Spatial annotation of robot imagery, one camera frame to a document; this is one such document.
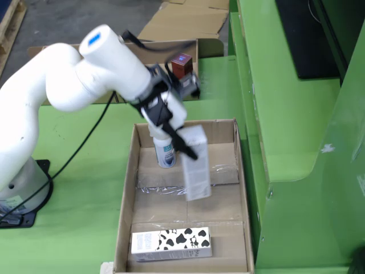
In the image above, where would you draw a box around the dark red product box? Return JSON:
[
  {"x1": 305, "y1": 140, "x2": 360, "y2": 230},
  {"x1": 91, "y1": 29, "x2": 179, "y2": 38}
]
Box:
[{"x1": 171, "y1": 53, "x2": 194, "y2": 78}]

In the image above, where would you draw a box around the tall white product box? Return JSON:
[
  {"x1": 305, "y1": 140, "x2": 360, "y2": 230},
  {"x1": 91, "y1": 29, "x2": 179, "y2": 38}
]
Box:
[{"x1": 178, "y1": 124, "x2": 212, "y2": 203}]

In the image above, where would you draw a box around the cow print product box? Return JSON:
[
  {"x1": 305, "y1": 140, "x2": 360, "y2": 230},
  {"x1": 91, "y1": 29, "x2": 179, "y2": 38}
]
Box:
[{"x1": 131, "y1": 227, "x2": 213, "y2": 263}]

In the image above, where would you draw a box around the white paper label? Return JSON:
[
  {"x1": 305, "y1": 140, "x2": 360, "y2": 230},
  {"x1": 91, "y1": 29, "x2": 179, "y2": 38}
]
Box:
[{"x1": 99, "y1": 261, "x2": 116, "y2": 274}]

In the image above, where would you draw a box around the shallow cardboard tray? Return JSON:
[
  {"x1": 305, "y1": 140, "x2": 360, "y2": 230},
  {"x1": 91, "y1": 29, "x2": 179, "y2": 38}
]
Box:
[{"x1": 113, "y1": 118, "x2": 255, "y2": 274}]

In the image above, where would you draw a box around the green metal shelf structure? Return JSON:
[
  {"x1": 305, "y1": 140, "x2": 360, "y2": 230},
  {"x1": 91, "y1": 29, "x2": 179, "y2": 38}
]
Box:
[{"x1": 228, "y1": 0, "x2": 365, "y2": 274}]

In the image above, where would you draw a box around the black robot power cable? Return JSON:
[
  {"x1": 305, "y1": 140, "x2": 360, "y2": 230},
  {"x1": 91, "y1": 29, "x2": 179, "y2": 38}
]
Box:
[{"x1": 0, "y1": 91, "x2": 116, "y2": 223}]

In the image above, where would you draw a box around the flattened cardboard sheet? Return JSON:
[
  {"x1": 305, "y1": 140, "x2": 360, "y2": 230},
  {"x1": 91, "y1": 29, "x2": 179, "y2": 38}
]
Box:
[{"x1": 136, "y1": 0, "x2": 230, "y2": 43}]

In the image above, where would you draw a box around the divided cardboard box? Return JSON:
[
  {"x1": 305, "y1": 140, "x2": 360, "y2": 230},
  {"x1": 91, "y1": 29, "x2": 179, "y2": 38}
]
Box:
[{"x1": 27, "y1": 31, "x2": 224, "y2": 104}]

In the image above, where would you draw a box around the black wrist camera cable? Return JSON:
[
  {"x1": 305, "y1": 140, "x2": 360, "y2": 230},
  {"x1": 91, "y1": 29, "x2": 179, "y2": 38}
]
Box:
[{"x1": 121, "y1": 30, "x2": 197, "y2": 75}]

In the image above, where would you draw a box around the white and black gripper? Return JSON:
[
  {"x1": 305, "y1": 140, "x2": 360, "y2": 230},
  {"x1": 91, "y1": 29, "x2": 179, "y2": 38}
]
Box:
[{"x1": 132, "y1": 91, "x2": 199, "y2": 160}]

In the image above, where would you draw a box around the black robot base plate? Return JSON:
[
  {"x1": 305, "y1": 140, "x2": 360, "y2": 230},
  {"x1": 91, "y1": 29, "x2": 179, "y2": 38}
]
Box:
[{"x1": 0, "y1": 159, "x2": 54, "y2": 229}]

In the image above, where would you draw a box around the white bottle with cap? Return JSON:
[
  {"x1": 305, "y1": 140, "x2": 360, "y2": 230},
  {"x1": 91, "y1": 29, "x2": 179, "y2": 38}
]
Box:
[{"x1": 148, "y1": 122, "x2": 176, "y2": 169}]

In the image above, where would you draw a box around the wooden pallet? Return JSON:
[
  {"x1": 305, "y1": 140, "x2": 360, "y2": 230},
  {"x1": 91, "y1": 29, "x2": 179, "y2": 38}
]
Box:
[{"x1": 0, "y1": 0, "x2": 28, "y2": 59}]

